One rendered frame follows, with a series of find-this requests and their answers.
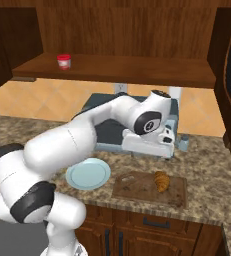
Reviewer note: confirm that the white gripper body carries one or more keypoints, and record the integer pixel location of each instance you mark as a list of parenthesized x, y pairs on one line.
[(143, 144)]

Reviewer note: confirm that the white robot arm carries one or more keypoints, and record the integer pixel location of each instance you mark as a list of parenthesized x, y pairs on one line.
[(57, 146)]

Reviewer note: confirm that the golden brown croissant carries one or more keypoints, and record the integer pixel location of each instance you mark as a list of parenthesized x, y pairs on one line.
[(162, 181)]

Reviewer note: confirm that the brown wooden cutting board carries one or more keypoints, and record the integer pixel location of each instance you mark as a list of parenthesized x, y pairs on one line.
[(137, 190)]

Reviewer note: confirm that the red lidded jam jar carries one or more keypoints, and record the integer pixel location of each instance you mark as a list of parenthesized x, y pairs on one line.
[(64, 62)]

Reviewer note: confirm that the small blue grey shaker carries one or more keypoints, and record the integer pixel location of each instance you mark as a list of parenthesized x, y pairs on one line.
[(184, 143)]

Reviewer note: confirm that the light blue plate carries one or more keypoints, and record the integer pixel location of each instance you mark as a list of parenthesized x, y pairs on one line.
[(90, 175)]

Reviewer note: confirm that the brown wooden drawer front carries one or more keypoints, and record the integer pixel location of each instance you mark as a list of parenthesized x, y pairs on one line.
[(183, 228)]

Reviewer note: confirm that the brown wooden cupboard door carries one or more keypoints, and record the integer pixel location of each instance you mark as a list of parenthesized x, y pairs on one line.
[(153, 245), (92, 240)]

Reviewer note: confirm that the grey dishwasher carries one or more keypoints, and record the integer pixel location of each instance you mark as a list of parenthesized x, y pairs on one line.
[(10, 238)]

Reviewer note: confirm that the white wall socket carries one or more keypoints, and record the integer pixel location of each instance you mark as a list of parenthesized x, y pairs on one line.
[(121, 88)]

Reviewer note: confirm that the brown wooden open wall cabinet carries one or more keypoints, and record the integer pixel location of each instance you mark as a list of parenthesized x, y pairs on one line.
[(120, 36)]

